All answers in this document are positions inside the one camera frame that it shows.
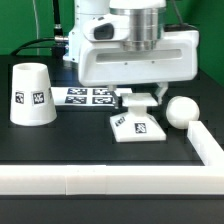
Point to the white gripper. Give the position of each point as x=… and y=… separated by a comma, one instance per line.
x=174, y=58

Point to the white lamp base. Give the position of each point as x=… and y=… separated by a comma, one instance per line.
x=136, y=124

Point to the white lamp bulb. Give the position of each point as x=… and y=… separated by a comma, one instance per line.
x=181, y=110

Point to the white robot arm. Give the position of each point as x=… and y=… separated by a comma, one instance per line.
x=123, y=42

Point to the white lamp shade cone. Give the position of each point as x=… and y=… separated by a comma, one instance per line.
x=32, y=101

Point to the white marker sheet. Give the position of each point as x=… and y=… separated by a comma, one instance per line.
x=81, y=96

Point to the white L-shaped fence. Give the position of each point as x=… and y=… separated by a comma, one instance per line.
x=207, y=179

